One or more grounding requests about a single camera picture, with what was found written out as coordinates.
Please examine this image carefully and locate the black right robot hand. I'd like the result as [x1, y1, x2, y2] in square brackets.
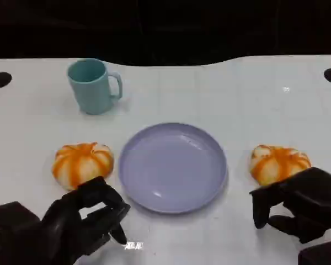
[249, 166, 331, 245]

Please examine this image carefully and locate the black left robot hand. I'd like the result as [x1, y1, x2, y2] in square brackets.
[40, 176, 132, 265]

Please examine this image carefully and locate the orange white toy bread roll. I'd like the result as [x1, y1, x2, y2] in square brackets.
[249, 144, 312, 186]
[51, 142, 116, 191]

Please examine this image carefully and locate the lilac plate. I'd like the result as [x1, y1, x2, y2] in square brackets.
[118, 122, 228, 215]

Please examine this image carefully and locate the pale green mug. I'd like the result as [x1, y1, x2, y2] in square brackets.
[67, 58, 124, 115]

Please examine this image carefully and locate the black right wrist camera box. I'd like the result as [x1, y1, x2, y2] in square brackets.
[297, 238, 331, 265]

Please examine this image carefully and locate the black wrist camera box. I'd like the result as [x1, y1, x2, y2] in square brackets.
[297, 238, 331, 265]
[0, 200, 42, 265]

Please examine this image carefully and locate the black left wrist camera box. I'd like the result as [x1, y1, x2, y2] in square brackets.
[0, 200, 42, 265]

